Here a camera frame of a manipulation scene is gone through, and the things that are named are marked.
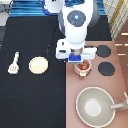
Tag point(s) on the black burner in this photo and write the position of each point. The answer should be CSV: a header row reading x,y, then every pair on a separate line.
x,y
106,69
103,51

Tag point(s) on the pink small pot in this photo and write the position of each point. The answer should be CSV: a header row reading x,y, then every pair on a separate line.
x,y
83,69

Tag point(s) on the black table mat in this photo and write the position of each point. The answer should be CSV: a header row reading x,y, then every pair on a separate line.
x,y
30,100

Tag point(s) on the black burner bottom right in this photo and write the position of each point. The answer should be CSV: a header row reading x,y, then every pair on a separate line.
x,y
106,69

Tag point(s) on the large grey frying pan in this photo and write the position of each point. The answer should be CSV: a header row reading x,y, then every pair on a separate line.
x,y
96,107

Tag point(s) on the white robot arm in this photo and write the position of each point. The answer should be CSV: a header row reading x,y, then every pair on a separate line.
x,y
73,23

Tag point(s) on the white gripper blue base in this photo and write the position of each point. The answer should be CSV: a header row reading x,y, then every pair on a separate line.
x,y
65,52

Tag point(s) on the cream round plate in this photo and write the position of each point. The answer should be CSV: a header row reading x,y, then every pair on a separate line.
x,y
38,65

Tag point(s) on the pink stove top board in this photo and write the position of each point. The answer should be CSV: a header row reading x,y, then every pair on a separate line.
x,y
114,85

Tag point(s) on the black burner top right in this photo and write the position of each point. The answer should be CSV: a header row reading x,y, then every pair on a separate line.
x,y
103,51

